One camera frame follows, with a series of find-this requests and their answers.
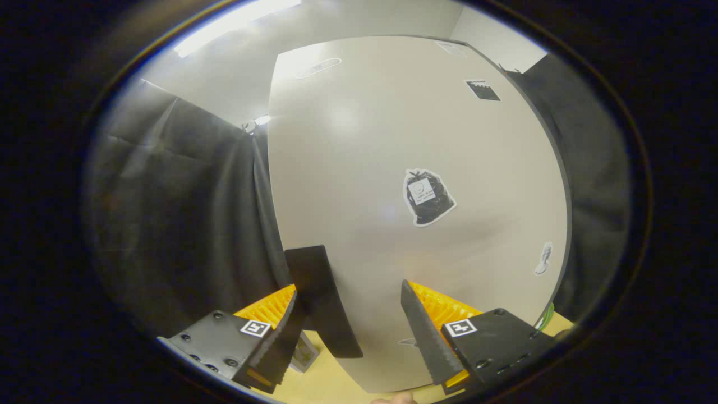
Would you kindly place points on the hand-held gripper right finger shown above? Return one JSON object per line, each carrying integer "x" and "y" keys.
{"x": 426, "y": 336}

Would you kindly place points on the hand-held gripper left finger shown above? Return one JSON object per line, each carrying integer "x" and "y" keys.
{"x": 322, "y": 297}

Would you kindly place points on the white shoe cabinet door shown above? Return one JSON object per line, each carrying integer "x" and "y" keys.
{"x": 364, "y": 168}

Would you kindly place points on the black backdrop cloth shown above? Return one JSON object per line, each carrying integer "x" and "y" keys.
{"x": 185, "y": 213}
{"x": 594, "y": 168}

